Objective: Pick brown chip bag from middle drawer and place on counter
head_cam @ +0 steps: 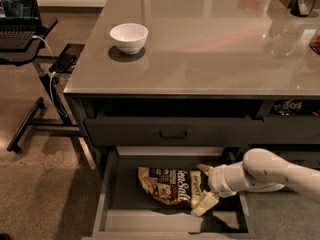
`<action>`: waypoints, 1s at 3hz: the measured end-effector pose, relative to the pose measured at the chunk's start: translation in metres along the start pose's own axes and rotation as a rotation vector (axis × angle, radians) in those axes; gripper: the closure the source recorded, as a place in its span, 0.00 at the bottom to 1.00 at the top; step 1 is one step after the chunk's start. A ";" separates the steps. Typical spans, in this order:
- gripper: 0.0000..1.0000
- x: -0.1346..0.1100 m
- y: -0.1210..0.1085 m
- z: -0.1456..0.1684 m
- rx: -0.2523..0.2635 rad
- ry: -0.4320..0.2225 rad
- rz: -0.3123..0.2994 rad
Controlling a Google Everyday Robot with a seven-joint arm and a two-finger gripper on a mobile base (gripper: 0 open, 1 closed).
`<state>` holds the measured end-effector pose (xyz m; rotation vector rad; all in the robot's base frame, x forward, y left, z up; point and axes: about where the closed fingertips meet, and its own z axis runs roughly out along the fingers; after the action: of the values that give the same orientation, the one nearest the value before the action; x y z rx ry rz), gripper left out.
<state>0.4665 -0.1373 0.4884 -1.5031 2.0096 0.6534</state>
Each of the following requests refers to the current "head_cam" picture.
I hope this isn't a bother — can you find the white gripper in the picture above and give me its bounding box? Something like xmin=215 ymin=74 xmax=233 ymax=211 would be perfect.
xmin=191 ymin=164 xmax=236 ymax=216

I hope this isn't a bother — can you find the brown sea salt chip bag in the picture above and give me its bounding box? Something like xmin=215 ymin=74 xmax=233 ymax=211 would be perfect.
xmin=138 ymin=167 xmax=201 ymax=208

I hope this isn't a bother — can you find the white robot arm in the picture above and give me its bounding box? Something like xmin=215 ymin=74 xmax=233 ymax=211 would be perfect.
xmin=191 ymin=148 xmax=320 ymax=216

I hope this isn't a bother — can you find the open middle drawer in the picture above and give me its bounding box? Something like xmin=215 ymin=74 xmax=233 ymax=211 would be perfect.
xmin=82 ymin=148 xmax=254 ymax=240

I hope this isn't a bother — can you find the right top drawer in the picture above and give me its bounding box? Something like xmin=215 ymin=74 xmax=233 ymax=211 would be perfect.
xmin=257 ymin=111 xmax=320 ymax=144

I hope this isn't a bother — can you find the dark snack bag in drawer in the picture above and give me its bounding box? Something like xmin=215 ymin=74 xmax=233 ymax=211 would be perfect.
xmin=271 ymin=100 xmax=320 ymax=116

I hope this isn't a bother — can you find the dark top drawer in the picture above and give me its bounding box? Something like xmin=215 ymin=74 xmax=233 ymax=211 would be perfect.
xmin=84 ymin=98 xmax=263 ymax=147

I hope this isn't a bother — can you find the white ceramic bowl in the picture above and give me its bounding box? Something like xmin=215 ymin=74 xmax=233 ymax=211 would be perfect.
xmin=110 ymin=23 xmax=148 ymax=54

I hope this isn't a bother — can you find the brown round container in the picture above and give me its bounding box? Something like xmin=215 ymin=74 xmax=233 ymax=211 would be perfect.
xmin=310 ymin=28 xmax=320 ymax=55

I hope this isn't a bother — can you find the black smartphone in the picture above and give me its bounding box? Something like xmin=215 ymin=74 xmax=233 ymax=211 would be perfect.
xmin=52 ymin=53 xmax=77 ymax=73

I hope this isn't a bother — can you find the black rolling laptop stand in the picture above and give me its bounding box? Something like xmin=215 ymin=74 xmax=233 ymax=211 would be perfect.
xmin=0 ymin=13 xmax=89 ymax=154

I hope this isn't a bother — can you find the black shoe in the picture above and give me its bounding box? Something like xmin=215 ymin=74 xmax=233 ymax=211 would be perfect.
xmin=0 ymin=233 xmax=11 ymax=240

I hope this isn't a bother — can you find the black laptop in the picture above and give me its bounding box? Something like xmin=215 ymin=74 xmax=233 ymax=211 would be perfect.
xmin=0 ymin=0 xmax=42 ymax=52

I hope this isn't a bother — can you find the white charging cable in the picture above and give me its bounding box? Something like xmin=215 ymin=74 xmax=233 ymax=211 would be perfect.
xmin=31 ymin=34 xmax=69 ymax=118

